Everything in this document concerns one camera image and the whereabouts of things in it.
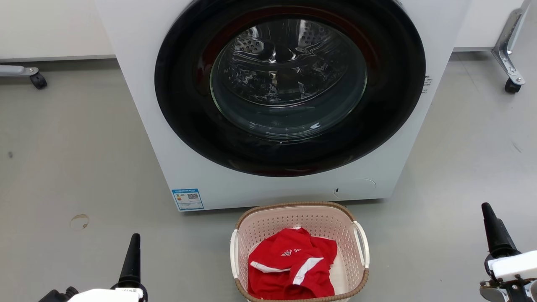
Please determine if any white front-load washing machine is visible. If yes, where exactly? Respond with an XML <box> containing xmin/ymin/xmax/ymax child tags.
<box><xmin>94</xmin><ymin>0</ymin><xmax>472</xmax><ymax>212</ymax></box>

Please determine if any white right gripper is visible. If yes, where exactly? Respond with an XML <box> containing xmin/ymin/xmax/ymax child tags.
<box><xmin>480</xmin><ymin>203</ymin><xmax>537</xmax><ymax>302</ymax></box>

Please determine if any blue energy label sticker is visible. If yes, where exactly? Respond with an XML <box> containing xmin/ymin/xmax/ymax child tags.
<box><xmin>171</xmin><ymin>188</ymin><xmax>205</xmax><ymax>211</ymax></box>

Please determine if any beige perforated laundry basket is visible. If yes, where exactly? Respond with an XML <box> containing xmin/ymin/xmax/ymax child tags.
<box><xmin>229</xmin><ymin>202</ymin><xmax>370</xmax><ymax>302</ymax></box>

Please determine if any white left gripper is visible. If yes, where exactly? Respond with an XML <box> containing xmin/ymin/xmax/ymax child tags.
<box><xmin>67</xmin><ymin>233</ymin><xmax>148</xmax><ymax>302</ymax></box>

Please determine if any red garment with white stripes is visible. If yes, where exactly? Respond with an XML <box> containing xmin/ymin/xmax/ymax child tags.
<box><xmin>248</xmin><ymin>227</ymin><xmax>338</xmax><ymax>300</ymax></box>

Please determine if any round black glass washer door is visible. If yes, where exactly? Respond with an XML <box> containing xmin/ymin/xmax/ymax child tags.
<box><xmin>154</xmin><ymin>0</ymin><xmax>426</xmax><ymax>177</ymax></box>

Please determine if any grey metal frame with caster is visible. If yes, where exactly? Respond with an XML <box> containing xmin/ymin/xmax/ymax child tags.
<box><xmin>491</xmin><ymin>0</ymin><xmax>532</xmax><ymax>94</ymax></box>
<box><xmin>0</xmin><ymin>65</ymin><xmax>47</xmax><ymax>90</ymax></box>

